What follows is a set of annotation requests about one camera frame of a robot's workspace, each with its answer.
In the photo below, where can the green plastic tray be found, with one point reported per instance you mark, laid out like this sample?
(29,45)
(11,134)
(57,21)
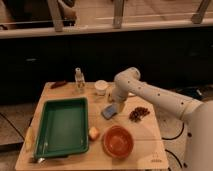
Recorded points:
(63,128)

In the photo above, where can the red brown pepper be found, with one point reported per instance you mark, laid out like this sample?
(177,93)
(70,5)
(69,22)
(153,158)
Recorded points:
(58,84)

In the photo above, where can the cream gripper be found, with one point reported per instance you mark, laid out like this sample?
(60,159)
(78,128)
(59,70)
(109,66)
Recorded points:
(119,106)

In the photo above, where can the orange bowl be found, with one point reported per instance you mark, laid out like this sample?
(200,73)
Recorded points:
(117,142)

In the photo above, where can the metal spoon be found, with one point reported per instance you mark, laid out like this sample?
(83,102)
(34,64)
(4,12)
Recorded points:
(34,160)

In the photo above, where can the white cup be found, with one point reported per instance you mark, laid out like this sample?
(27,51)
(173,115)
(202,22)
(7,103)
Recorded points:
(101,87)

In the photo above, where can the blue sponge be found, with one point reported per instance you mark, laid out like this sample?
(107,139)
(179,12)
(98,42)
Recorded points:
(109,112)

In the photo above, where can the pile of brown beans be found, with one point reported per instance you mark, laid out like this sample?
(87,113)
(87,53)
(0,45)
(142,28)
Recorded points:
(138,113)

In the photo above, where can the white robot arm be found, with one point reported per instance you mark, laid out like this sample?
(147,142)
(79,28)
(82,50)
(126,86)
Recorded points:
(197,114)

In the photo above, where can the clear spray bottle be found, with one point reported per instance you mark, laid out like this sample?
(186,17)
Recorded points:
(79,79)

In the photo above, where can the wooden railing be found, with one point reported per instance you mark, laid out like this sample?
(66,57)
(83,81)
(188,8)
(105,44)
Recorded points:
(38,18)

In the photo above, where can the yellow round fruit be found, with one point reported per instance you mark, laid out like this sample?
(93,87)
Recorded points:
(94,133)

